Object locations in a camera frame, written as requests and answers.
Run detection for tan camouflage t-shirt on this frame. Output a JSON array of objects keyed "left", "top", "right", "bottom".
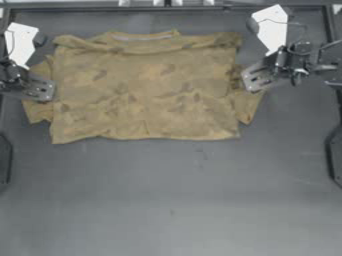
[{"left": 22, "top": 29, "right": 265, "bottom": 145}]

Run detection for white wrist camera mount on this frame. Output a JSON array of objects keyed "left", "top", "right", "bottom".
[
  {"left": 4, "top": 22, "right": 40, "bottom": 70},
  {"left": 252, "top": 3, "right": 290, "bottom": 57}
]

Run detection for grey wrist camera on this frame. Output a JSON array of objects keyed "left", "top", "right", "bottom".
[
  {"left": 245, "top": 15, "right": 262, "bottom": 35},
  {"left": 31, "top": 32, "right": 50, "bottom": 47}
]

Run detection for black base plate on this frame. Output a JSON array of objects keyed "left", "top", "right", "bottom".
[{"left": 0, "top": 133, "right": 14, "bottom": 193}]

